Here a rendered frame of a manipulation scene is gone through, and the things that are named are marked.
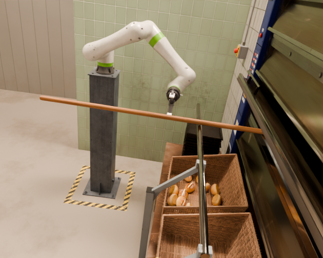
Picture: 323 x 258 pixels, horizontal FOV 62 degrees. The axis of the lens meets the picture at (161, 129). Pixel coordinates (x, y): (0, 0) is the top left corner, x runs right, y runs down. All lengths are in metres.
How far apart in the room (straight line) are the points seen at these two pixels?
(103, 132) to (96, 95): 0.35
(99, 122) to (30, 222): 1.02
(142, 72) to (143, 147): 0.90
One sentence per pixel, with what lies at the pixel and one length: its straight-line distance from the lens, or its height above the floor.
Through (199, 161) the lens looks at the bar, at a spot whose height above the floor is 1.17.
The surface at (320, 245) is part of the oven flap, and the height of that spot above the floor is 1.40.
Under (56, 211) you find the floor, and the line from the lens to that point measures 2.67.
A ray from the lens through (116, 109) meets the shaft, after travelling 1.63.
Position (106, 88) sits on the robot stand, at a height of 1.10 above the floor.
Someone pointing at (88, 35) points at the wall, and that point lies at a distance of 2.87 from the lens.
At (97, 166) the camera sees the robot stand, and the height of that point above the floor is 0.32.
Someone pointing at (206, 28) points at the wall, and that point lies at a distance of 2.69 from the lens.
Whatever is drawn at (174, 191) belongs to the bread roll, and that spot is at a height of 0.64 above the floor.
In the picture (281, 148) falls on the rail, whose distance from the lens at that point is 1.02.
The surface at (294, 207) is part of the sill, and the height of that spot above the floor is 1.18.
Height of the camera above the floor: 1.88
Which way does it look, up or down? 28 degrees down
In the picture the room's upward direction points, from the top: 8 degrees clockwise
